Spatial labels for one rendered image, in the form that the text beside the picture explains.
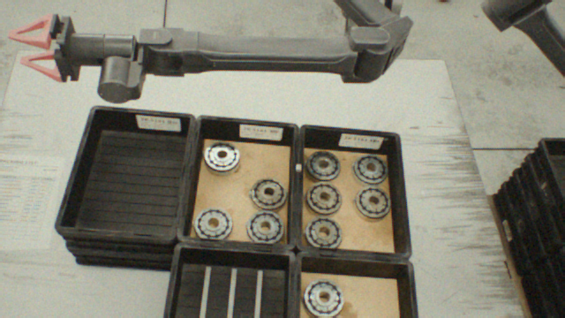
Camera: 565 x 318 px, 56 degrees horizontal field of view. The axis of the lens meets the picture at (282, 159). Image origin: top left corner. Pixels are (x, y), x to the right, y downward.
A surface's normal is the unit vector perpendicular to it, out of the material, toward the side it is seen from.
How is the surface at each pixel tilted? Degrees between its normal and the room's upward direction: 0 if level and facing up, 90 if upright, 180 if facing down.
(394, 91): 0
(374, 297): 0
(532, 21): 87
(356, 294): 0
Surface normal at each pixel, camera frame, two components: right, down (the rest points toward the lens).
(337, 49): -0.07, -0.50
